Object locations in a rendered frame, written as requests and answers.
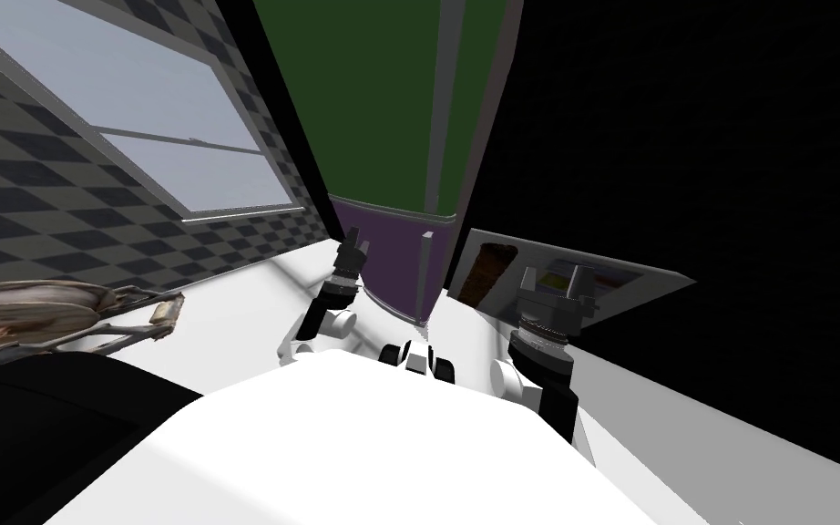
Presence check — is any purple appliance door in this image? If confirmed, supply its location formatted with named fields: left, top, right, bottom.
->
left=328, top=194, right=457, bottom=327

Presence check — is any short grey bar handle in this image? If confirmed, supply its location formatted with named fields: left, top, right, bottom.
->
left=413, top=231, right=436, bottom=327

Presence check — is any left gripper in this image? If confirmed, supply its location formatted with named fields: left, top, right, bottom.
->
left=333, top=227, right=371, bottom=282

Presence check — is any beige brown curved object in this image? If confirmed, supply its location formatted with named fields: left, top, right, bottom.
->
left=0, top=280, right=186, bottom=364

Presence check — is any green appliance door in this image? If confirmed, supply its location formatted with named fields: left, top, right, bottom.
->
left=251, top=0, right=525, bottom=221

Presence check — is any grey framed window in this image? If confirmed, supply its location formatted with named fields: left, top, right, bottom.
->
left=0, top=0, right=306, bottom=224

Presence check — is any long grey bar handle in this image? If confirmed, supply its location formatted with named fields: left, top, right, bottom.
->
left=423, top=0, right=467, bottom=218

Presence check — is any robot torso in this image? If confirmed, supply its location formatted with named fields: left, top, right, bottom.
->
left=42, top=338, right=692, bottom=525

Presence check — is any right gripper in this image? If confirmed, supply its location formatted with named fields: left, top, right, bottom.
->
left=514, top=262, right=601, bottom=338

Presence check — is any grey panel with pictures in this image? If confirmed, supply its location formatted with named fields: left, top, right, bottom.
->
left=447, top=227, right=697, bottom=345

